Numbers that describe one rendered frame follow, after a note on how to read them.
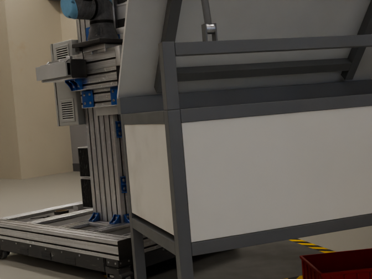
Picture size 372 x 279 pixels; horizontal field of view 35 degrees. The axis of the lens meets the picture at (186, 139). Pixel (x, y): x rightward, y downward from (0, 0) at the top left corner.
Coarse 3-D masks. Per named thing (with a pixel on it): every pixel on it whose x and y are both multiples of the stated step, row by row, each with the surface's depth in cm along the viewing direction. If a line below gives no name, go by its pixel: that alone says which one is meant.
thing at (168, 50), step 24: (168, 48) 173; (192, 48) 175; (216, 48) 178; (240, 48) 181; (264, 48) 183; (288, 48) 186; (312, 48) 189; (336, 48) 195; (168, 72) 173; (168, 96) 173
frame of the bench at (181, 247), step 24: (360, 96) 196; (144, 120) 197; (168, 120) 173; (192, 120) 176; (168, 144) 175; (168, 168) 177; (360, 216) 196; (168, 240) 184; (216, 240) 179; (240, 240) 182; (264, 240) 185; (144, 264) 230; (192, 264) 177
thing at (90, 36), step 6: (90, 24) 287; (96, 24) 284; (102, 24) 284; (108, 24) 285; (90, 30) 286; (96, 30) 284; (102, 30) 284; (108, 30) 284; (114, 30) 287; (90, 36) 285; (96, 36) 283; (102, 36) 283; (108, 36) 284; (114, 36) 286
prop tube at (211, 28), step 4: (204, 0) 179; (204, 4) 179; (208, 4) 179; (204, 8) 179; (208, 8) 179; (204, 12) 179; (208, 12) 179; (204, 16) 179; (208, 16) 179; (204, 20) 179; (208, 20) 178; (208, 24) 178; (212, 24) 178; (208, 28) 177; (212, 28) 178; (208, 32) 178; (212, 32) 178
